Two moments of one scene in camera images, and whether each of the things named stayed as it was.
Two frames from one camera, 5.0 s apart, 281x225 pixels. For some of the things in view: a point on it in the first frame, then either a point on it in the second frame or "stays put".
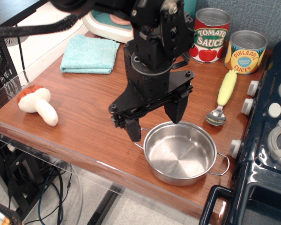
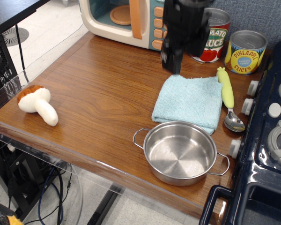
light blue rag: [88, 54] → [198, 100]
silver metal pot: [182, 153] stays put
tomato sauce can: [210, 26] stays put
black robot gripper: [146, 90] → [185, 28]
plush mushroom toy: [35, 99] stays put
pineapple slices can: [246, 51] stays put
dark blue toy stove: [260, 181] stays put
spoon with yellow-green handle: [217, 117] → [232, 122]
